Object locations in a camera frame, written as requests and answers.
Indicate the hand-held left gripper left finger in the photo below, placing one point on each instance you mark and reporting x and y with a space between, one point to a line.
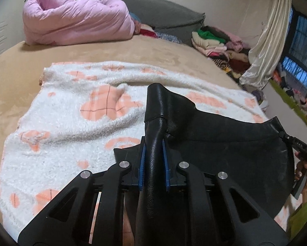
142 164

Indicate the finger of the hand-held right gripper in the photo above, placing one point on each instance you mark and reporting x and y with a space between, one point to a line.
294 142

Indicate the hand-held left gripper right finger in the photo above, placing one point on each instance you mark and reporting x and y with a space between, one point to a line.
166 169

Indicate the black leather jacket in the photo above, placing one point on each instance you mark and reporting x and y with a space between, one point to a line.
220 143

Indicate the person's right forearm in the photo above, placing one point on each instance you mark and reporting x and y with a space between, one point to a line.
300 220

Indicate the clothes heap on window ledge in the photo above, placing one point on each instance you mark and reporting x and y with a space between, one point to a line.
294 92

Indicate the pile of folded clothes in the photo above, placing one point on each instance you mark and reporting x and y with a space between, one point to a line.
214 46

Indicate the person's right hand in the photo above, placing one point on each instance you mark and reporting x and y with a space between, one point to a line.
305 174

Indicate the green ledge mat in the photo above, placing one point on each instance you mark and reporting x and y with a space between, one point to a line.
286 100

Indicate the white orange printed blanket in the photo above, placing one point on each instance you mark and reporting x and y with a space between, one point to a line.
74 133

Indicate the window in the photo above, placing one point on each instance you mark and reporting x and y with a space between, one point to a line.
302 41

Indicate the cream satin curtain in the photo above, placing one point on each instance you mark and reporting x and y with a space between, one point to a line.
268 43

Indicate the blue patterned cloth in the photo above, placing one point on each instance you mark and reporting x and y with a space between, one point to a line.
168 38

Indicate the bed with tan sheet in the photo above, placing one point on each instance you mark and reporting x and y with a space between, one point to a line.
66 53

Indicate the colourful folded bedding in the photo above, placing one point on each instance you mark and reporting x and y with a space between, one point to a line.
143 28

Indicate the grey padded headboard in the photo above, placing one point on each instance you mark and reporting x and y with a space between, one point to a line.
163 15

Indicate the pink quilt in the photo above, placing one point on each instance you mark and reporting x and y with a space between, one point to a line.
76 18

